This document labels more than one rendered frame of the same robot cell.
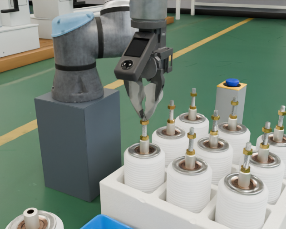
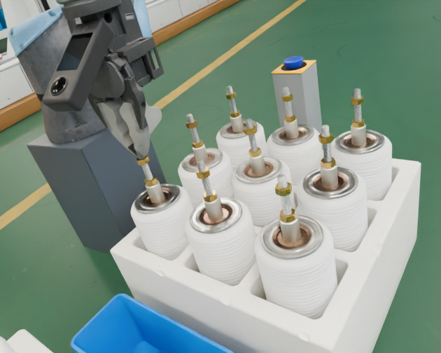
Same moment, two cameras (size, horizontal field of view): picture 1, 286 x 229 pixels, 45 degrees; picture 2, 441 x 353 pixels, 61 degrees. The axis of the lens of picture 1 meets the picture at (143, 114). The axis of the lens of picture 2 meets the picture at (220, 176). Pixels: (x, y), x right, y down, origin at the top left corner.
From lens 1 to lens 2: 0.30 m
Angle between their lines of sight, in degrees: 12
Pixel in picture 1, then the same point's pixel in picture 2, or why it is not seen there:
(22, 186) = (57, 251)
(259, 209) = (319, 275)
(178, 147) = (213, 181)
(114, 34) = not seen: hidden behind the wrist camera
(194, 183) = (220, 244)
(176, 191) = (199, 256)
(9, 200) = (40, 273)
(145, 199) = (164, 270)
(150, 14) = not seen: outside the picture
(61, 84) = (49, 120)
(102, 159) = not seen: hidden behind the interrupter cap
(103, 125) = (125, 161)
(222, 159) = (271, 191)
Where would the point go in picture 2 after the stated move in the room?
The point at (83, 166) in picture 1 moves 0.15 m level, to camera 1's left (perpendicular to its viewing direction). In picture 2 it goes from (110, 220) to (47, 232)
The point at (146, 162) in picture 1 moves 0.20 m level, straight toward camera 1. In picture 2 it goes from (157, 218) to (124, 339)
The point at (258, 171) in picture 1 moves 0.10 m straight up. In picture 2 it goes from (320, 206) to (313, 141)
